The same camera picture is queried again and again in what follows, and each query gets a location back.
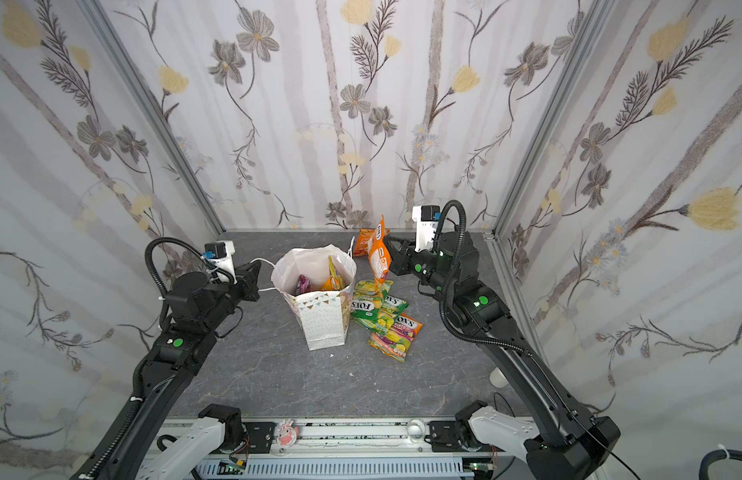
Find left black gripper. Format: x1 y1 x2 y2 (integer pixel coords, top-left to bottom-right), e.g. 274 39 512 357
199 257 261 334

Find orange snack bag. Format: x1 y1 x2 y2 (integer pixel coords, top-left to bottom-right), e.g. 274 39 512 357
328 256 346 287
367 217 391 285

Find purple candy bag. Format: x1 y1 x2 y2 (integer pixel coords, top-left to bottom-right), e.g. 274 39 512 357
294 274 313 296

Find white paper bag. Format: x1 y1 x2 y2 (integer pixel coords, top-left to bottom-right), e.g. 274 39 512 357
264 244 357 351

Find yellow mango candy bag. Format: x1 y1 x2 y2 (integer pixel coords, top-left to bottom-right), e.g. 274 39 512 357
320 276 345 291

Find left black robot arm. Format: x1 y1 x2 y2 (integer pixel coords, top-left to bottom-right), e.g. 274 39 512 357
72 237 262 479

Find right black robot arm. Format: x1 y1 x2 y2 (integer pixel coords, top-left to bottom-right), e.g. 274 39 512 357
382 200 621 479

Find green Fox's candy bag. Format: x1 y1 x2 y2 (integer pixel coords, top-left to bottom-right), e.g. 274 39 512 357
351 280 409 335

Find pink Fox's candy bag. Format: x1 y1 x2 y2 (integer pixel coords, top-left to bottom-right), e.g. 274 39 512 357
368 314 423 362

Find pink cartoon sticker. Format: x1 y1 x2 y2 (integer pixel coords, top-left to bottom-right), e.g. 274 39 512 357
274 419 298 449

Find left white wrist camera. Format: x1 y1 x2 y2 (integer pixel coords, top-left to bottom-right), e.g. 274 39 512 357
203 240 236 284

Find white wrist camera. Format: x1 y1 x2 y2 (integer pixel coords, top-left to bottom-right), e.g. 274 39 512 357
203 240 236 284
412 205 440 251

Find orange chip bag by wall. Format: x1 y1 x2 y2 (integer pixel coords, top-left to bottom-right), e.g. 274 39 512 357
352 228 376 257

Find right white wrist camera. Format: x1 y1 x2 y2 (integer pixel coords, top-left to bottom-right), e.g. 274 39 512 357
412 205 440 251

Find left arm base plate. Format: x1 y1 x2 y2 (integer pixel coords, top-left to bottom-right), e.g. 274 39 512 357
229 421 276 455

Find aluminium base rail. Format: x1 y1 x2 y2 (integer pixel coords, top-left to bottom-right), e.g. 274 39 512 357
139 416 594 460

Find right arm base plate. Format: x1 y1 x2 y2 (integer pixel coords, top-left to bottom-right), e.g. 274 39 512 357
424 420 493 453

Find white vented cable tray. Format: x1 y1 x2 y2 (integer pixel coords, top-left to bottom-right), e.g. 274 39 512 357
196 457 475 479

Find black cable far right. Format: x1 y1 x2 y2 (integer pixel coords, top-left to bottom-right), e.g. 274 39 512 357
698 445 742 480

